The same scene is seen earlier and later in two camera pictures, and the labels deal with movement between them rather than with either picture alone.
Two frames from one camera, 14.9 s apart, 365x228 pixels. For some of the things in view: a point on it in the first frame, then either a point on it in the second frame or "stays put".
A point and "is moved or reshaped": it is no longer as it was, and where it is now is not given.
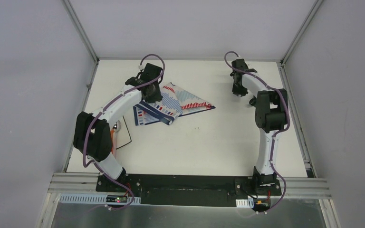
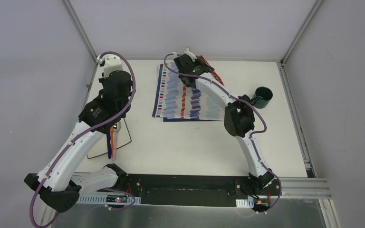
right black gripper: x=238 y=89 to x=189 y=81
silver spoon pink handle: x=117 y=127 stays put
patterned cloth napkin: x=176 y=101 is moved or reshaped
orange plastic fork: x=112 y=131 stays put
